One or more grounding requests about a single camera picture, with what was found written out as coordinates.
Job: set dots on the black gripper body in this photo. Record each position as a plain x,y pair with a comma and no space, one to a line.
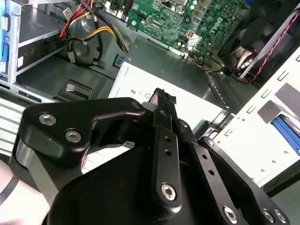
112,192

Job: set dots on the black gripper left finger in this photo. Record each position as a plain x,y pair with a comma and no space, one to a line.
54,138

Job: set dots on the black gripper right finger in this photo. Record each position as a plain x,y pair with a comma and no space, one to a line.
225,173

